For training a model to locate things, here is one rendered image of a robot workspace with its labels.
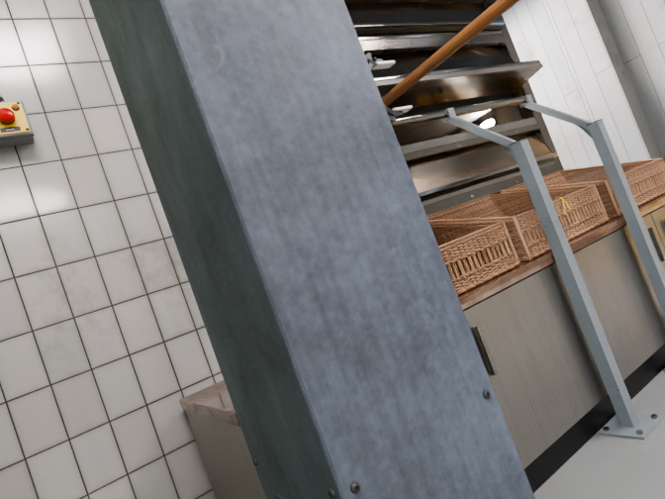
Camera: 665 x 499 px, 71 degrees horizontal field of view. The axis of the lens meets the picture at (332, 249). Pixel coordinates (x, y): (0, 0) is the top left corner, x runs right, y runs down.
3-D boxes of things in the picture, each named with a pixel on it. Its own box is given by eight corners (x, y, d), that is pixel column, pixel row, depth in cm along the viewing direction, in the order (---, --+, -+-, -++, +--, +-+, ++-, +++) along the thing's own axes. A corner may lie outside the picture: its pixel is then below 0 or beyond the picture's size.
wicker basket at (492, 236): (310, 340, 160) (282, 263, 162) (425, 287, 191) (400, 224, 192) (397, 328, 119) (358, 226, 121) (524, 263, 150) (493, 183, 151)
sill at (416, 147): (236, 197, 167) (232, 186, 168) (528, 128, 263) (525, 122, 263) (240, 191, 162) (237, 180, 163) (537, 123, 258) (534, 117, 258)
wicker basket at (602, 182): (518, 246, 224) (496, 191, 225) (577, 218, 255) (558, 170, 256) (620, 216, 183) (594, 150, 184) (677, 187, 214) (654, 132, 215)
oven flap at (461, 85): (231, 103, 151) (217, 139, 168) (543, 66, 246) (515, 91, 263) (228, 96, 152) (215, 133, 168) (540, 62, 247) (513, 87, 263)
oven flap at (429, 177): (264, 249, 161) (239, 205, 168) (552, 159, 256) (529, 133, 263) (267, 242, 158) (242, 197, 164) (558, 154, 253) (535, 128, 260)
